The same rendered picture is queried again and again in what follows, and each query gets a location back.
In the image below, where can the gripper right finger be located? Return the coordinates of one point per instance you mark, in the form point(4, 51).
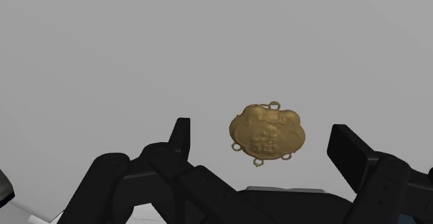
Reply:
point(382, 179)

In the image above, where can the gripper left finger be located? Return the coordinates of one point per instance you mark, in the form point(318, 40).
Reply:
point(159, 176)

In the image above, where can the gold lock-shaped pendant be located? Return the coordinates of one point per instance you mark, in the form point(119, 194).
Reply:
point(267, 133)

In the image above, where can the dark grey object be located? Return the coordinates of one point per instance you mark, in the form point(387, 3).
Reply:
point(5, 189)

